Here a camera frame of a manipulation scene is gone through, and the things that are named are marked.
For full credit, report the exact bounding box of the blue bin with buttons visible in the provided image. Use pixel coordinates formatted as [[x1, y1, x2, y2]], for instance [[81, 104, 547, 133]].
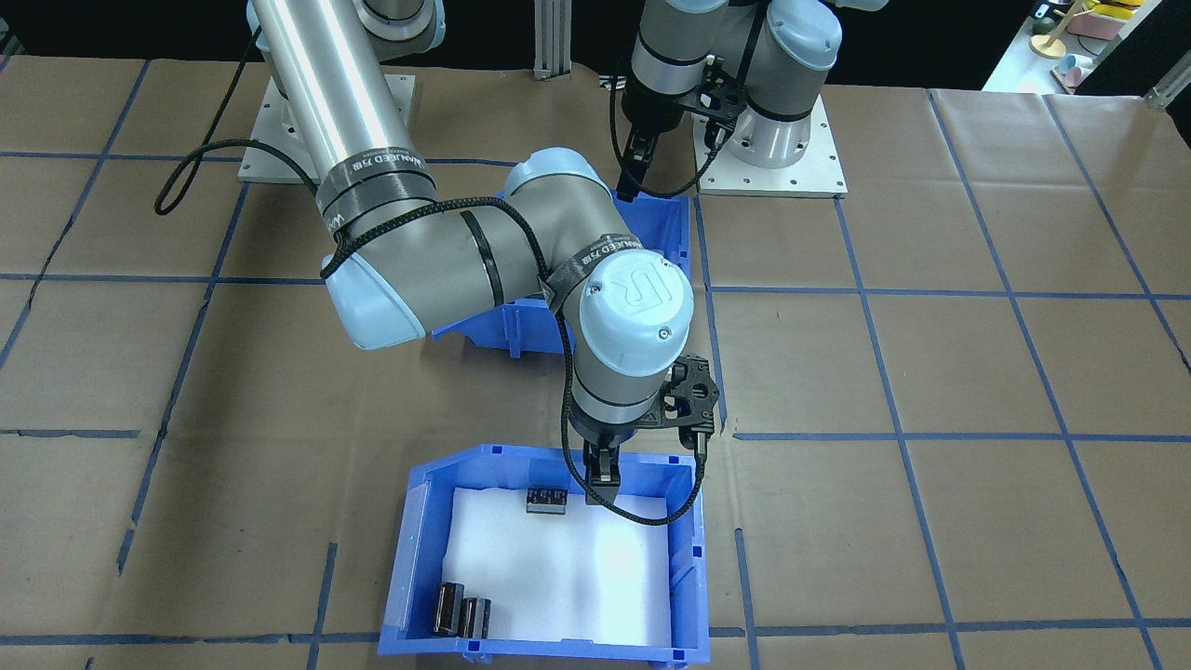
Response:
[[430, 191, 694, 359]]

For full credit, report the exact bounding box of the blue bin with black parts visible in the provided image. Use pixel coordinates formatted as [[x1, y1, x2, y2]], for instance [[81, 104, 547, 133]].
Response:
[[377, 444, 710, 666]]

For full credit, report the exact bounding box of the white foam liner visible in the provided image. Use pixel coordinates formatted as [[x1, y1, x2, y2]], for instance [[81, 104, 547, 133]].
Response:
[[439, 486, 676, 648]]

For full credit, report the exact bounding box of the pink container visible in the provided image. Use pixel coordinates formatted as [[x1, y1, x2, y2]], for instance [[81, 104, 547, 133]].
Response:
[[1065, 0, 1145, 40]]

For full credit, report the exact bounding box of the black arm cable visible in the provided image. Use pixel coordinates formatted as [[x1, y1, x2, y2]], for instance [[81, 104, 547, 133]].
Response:
[[154, 23, 708, 527], [607, 65, 745, 201]]

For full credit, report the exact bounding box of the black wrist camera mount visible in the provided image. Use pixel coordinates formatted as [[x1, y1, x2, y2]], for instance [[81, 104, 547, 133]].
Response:
[[693, 56, 750, 150], [656, 354, 723, 457]]

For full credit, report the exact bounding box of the aluminium frame post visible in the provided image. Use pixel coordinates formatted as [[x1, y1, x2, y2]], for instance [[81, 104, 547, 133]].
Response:
[[532, 0, 576, 80]]

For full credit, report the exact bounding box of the white square base plate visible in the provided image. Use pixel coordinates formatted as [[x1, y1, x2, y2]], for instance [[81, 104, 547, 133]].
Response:
[[693, 93, 850, 198], [237, 73, 417, 184]]

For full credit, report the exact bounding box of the black frame cover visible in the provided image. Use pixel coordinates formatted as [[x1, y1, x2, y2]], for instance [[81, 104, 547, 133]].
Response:
[[0, 0, 1052, 94]]

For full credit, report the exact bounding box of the aluminium frame bar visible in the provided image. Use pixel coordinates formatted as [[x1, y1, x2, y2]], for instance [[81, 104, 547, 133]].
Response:
[[1143, 65, 1191, 111]]

